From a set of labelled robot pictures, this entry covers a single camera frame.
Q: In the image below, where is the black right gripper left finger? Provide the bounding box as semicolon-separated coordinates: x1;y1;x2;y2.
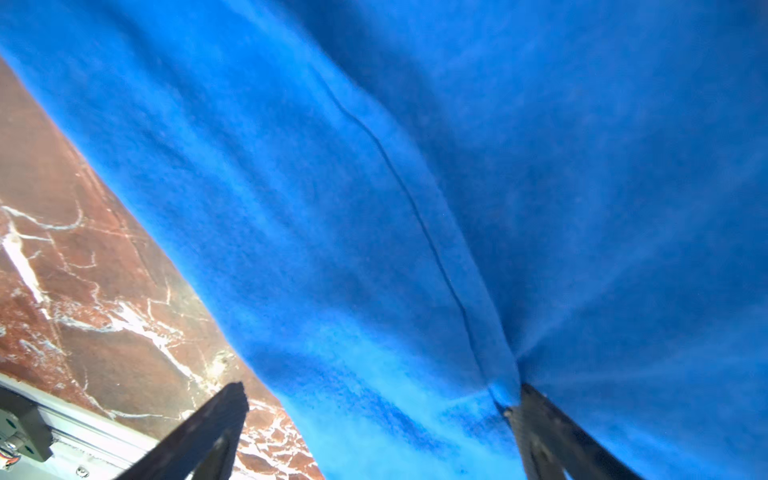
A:
118;382;249;480

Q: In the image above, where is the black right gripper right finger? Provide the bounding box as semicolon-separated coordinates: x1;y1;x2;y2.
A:
504;383;640;480

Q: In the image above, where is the blue t shirt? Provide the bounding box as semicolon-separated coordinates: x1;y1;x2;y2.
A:
1;1;767;479

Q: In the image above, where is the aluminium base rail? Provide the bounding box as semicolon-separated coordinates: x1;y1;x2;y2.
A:
1;376;165;479

